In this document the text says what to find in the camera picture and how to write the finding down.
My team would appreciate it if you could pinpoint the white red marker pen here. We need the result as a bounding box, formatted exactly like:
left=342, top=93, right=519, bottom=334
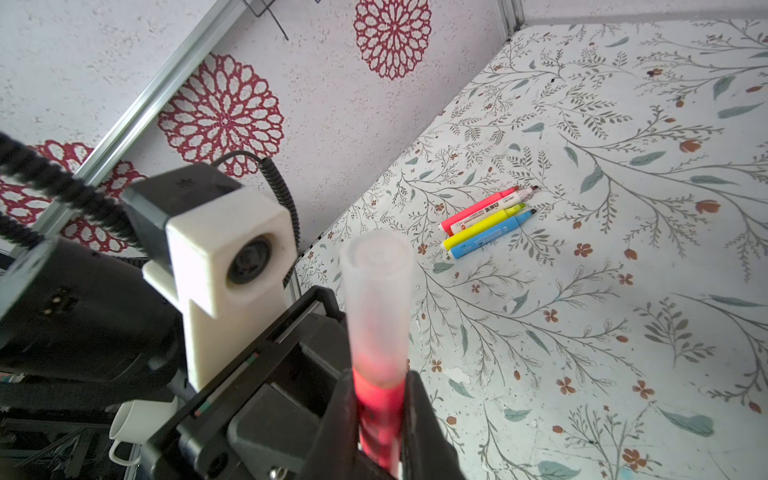
left=448, top=186, right=539, bottom=236

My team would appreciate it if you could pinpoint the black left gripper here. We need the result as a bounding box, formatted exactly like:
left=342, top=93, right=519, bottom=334
left=140, top=286, right=351, bottom=479

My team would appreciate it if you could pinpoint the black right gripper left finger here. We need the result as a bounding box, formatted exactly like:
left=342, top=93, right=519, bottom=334
left=311, top=369, right=359, bottom=479

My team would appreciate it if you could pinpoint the yellow highlighter pen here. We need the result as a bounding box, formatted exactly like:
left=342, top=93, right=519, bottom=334
left=442, top=203, right=526, bottom=251

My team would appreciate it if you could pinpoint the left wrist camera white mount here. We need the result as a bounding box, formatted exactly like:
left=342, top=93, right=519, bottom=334
left=122, top=163, right=297, bottom=391

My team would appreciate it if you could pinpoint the translucent white pen cap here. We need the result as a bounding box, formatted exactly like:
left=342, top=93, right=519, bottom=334
left=340, top=230, right=415, bottom=389

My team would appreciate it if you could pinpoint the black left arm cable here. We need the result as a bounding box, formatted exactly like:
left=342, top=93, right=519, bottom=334
left=0, top=133, right=301, bottom=289

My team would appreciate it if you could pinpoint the black wire wall basket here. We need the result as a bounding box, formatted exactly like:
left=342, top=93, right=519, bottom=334
left=242, top=0, right=325, bottom=41

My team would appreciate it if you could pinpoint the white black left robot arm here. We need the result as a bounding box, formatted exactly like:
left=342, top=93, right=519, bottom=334
left=1, top=238, right=350, bottom=479

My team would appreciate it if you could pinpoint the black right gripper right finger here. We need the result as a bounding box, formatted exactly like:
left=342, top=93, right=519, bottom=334
left=401, top=371, right=465, bottom=480

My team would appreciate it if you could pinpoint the pink highlighter pen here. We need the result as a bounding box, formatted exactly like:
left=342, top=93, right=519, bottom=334
left=352, top=350, right=408, bottom=477

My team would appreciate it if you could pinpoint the pink highlighter on table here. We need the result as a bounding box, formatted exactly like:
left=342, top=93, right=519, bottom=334
left=440, top=186, right=519, bottom=235

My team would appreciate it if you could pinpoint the blue highlighter pen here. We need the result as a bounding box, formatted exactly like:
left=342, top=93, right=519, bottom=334
left=447, top=209, right=537, bottom=259

